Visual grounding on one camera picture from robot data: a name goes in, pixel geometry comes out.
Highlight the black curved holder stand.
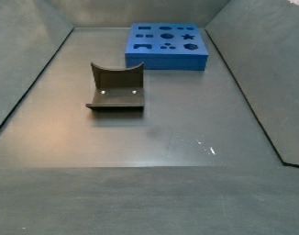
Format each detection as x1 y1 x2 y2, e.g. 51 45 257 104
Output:
85 63 144 110

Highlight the blue shape sorter block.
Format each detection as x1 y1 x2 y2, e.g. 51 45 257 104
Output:
125 23 208 71

